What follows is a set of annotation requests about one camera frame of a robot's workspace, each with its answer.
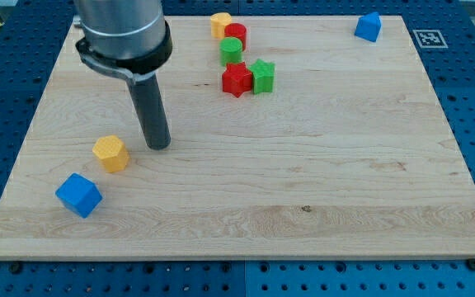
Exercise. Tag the green star block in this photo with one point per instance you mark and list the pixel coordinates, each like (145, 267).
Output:
(263, 74)

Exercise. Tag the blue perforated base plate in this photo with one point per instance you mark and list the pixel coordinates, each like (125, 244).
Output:
(31, 39)

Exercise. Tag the green cylinder block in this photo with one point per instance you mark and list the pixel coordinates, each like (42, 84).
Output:
(230, 49)

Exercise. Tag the blue pentagon block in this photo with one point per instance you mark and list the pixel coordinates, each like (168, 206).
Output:
(368, 27)

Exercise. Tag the white fiducial marker tag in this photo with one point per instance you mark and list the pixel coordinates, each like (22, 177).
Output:
(430, 39)

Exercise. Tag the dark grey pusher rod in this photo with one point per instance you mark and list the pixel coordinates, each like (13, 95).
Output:
(146, 96)

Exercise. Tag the wooden board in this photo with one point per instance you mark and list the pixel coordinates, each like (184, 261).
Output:
(349, 158)

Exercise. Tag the red cylinder block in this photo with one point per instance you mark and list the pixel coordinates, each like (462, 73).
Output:
(237, 30)

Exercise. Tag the yellow hexagon block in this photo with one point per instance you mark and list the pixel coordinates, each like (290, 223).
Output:
(111, 153)

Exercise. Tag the blue cube block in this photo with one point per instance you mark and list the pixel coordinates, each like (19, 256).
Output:
(79, 195)

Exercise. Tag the red star block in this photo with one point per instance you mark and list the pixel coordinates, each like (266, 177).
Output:
(237, 79)

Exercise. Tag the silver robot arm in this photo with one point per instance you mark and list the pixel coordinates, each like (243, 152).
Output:
(126, 39)

